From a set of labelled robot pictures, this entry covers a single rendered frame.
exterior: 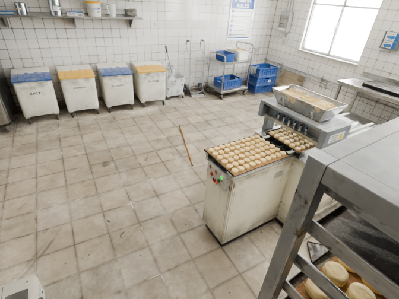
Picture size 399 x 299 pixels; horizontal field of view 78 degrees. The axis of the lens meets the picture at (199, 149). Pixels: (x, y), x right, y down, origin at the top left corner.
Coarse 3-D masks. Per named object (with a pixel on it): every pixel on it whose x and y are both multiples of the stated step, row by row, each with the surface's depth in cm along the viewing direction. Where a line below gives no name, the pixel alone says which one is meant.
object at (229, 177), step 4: (368, 124) 271; (372, 124) 272; (356, 128) 260; (360, 128) 261; (364, 128) 266; (352, 132) 256; (288, 152) 211; (292, 152) 212; (296, 152) 216; (292, 156) 215; (280, 160) 208; (268, 164) 202; (272, 164) 204; (256, 168) 195; (260, 168) 198; (228, 172) 181; (248, 172) 192; (228, 176) 183; (232, 176) 183; (236, 176) 186
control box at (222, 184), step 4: (208, 164) 204; (212, 164) 200; (208, 168) 206; (212, 168) 200; (216, 168) 195; (208, 172) 207; (212, 172) 201; (220, 172) 192; (212, 176) 204; (216, 176) 198; (220, 176) 192; (224, 176) 188; (216, 180) 199; (220, 180) 194; (224, 180) 188; (216, 184) 200; (220, 184) 195; (224, 184) 190; (220, 188) 196; (224, 188) 192
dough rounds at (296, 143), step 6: (270, 132) 235; (276, 132) 237; (282, 132) 241; (288, 132) 238; (282, 138) 227; (288, 138) 229; (294, 138) 228; (300, 138) 229; (288, 144) 222; (294, 144) 219; (300, 144) 223; (306, 144) 220; (312, 144) 221; (300, 150) 214
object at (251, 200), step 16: (208, 160) 209; (288, 160) 213; (208, 176) 215; (240, 176) 189; (256, 176) 199; (272, 176) 212; (288, 176) 227; (208, 192) 222; (224, 192) 198; (240, 192) 198; (256, 192) 211; (272, 192) 226; (208, 208) 230; (224, 208) 204; (240, 208) 210; (256, 208) 225; (272, 208) 242; (208, 224) 238; (224, 224) 211; (240, 224) 224; (256, 224) 242; (224, 240) 223
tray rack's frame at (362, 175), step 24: (336, 144) 38; (360, 144) 39; (384, 144) 39; (336, 168) 33; (360, 168) 33; (384, 168) 33; (336, 192) 33; (360, 192) 30; (384, 192) 29; (384, 216) 29
